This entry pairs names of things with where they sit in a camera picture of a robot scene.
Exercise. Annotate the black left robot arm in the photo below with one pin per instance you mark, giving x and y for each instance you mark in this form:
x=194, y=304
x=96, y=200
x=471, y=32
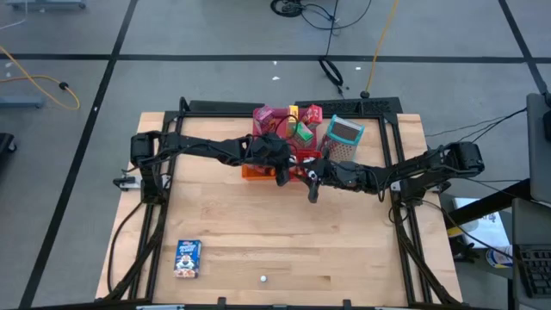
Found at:
x=193, y=146

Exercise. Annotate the grey desk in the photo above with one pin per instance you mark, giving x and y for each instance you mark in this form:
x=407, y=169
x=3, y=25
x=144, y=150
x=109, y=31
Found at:
x=531, y=219

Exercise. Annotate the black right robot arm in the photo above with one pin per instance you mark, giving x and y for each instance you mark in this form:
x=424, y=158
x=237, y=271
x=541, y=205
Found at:
x=422, y=172

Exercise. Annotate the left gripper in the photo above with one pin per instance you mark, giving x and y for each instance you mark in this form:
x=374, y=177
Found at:
x=269, y=150

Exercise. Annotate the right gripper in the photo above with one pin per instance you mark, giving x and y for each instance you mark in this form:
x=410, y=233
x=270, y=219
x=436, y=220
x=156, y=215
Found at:
x=344, y=178

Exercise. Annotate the black keyboard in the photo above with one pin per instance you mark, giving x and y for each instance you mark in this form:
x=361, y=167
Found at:
x=536, y=269

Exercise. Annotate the red plastic basket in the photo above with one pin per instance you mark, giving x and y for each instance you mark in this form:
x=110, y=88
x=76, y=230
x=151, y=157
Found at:
x=310, y=154

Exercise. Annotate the black caster wheel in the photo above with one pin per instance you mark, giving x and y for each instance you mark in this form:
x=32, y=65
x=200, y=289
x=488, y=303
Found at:
x=5, y=142

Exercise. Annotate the green cereal box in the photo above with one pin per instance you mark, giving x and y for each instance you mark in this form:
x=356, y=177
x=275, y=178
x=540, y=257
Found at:
x=303, y=135

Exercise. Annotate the yellow cereal box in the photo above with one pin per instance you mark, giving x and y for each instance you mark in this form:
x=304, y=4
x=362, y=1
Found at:
x=293, y=113

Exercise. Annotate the teal metal box grater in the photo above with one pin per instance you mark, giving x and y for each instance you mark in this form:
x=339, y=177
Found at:
x=344, y=140

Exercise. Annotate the grey monitor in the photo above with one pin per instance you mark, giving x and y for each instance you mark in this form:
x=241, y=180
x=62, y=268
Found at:
x=540, y=150

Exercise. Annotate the red Froot Loops cereal box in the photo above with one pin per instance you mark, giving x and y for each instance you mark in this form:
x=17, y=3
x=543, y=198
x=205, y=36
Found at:
x=313, y=116

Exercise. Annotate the blue Frosted Flakes cereal box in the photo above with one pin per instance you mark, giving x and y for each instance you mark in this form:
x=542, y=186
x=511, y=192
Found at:
x=187, y=258

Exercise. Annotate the purple Raisin Bran cereal box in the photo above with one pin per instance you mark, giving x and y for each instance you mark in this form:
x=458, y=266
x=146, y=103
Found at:
x=263, y=118

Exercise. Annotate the white paper sheet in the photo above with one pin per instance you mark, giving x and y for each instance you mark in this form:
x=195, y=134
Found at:
x=486, y=224

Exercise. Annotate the orange plastic basket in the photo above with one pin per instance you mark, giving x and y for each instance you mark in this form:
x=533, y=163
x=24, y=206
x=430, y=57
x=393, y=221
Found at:
x=258, y=173

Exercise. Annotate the red plastic tray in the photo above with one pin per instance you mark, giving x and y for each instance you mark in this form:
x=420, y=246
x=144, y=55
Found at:
x=282, y=129

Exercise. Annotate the black aluminium table frame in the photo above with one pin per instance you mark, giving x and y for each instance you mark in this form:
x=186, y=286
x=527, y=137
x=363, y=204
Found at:
x=206, y=115

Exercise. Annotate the grey cart base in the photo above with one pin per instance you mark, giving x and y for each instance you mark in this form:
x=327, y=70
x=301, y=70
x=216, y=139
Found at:
x=43, y=3
x=21, y=102

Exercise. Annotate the black yellow tool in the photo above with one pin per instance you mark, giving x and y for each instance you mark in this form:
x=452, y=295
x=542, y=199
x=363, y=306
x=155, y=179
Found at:
x=462, y=249

